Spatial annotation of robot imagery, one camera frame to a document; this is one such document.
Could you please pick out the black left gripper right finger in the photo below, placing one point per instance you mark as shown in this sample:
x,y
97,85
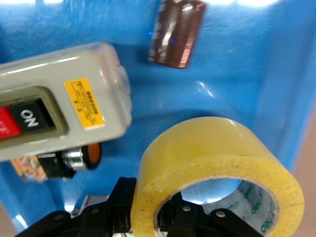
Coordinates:
x,y
187,217

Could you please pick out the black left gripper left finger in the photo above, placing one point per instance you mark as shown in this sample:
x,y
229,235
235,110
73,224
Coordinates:
x,y
116,205

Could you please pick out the yellow packing tape roll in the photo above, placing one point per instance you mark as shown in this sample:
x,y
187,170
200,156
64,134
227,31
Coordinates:
x,y
222,143

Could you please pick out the black push button orange cap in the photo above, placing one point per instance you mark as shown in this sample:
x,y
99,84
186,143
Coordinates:
x,y
74,158

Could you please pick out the blue plastic tray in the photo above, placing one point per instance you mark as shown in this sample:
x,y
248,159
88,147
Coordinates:
x,y
172,98

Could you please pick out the brown cylindrical capacitor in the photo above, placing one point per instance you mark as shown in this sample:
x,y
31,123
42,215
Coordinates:
x,y
177,34

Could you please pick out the grey on-off switch box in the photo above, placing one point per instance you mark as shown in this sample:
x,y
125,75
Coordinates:
x,y
81,64

